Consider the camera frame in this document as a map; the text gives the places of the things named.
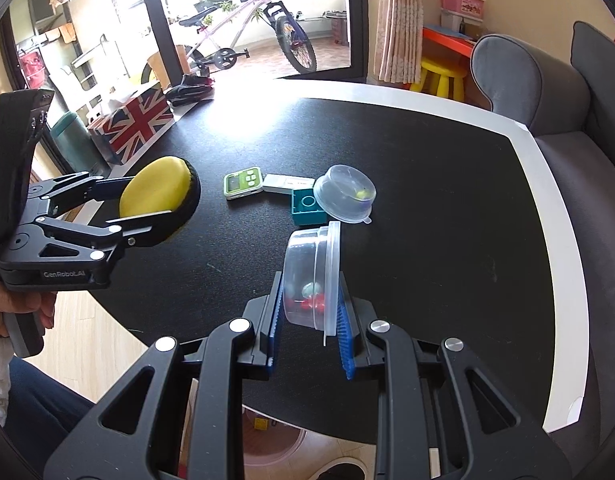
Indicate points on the white rectangular device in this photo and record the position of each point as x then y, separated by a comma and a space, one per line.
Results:
287, 184

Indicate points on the yellow toy brick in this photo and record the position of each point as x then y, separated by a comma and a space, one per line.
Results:
260, 424

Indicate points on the yellow plastic stool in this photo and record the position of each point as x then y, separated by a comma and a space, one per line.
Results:
445, 72

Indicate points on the green digital timer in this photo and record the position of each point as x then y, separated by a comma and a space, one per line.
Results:
243, 182

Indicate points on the yellow white zip pouch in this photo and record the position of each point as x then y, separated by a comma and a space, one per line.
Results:
152, 185

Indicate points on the black red gloves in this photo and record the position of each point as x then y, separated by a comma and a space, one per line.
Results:
190, 91

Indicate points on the person's leg in blue trousers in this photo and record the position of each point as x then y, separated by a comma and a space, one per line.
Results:
42, 405

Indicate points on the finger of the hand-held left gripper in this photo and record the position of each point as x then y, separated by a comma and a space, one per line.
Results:
137, 227
110, 187

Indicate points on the pink plastic bin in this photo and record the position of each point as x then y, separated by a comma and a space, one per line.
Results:
272, 452

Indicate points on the white metal rack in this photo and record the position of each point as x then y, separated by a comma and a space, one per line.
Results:
95, 65

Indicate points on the union flag tissue box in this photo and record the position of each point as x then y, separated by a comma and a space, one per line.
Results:
132, 122

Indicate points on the grey sofa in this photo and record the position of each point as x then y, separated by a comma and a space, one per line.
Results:
532, 75

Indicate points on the floral curtain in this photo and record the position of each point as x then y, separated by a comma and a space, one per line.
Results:
400, 20

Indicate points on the person's black shoe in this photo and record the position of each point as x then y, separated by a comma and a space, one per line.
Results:
340, 472

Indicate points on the person's left hand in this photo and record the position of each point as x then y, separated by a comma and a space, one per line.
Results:
22, 307

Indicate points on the clear lidded container with beads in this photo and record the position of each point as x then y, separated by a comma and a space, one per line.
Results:
307, 270

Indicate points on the clear container with green bead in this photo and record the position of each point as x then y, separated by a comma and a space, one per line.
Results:
345, 192

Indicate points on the grey storage box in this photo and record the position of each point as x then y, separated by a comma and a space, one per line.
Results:
455, 22

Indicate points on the teal toy brick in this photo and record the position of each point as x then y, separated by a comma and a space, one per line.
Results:
307, 207

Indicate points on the white pink bicycle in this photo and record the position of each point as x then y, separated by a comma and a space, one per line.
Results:
237, 20

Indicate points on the brown plastic basket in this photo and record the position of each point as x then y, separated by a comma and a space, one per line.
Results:
340, 29

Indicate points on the red low table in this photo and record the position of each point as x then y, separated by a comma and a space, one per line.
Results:
447, 42

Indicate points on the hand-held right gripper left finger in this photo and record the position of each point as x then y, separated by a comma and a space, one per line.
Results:
275, 310

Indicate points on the balcony planter with plants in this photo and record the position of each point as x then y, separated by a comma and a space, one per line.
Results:
222, 2

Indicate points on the red bag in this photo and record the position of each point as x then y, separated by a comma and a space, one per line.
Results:
30, 70

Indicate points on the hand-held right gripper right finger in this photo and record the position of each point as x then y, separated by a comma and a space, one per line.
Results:
345, 345

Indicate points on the pink storage box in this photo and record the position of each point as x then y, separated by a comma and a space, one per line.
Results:
462, 1

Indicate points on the green thermos bottle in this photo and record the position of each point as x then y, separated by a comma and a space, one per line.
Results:
75, 142

